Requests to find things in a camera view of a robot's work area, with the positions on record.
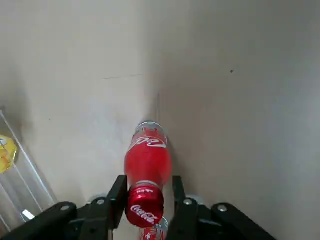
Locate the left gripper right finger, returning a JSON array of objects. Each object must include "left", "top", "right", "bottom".
[{"left": 167, "top": 175, "right": 276, "bottom": 240}]

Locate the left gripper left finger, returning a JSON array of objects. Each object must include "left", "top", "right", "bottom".
[{"left": 0, "top": 174, "right": 129, "bottom": 240}]

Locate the red cola bottle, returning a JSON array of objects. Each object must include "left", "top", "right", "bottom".
[{"left": 124, "top": 121, "right": 174, "bottom": 229}]

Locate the clear acrylic stepped shelf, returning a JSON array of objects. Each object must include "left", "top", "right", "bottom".
[{"left": 0, "top": 104, "right": 60, "bottom": 227}]

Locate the yellow lemon tea bottle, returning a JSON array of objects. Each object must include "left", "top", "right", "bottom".
[{"left": 0, "top": 134, "right": 19, "bottom": 174}]

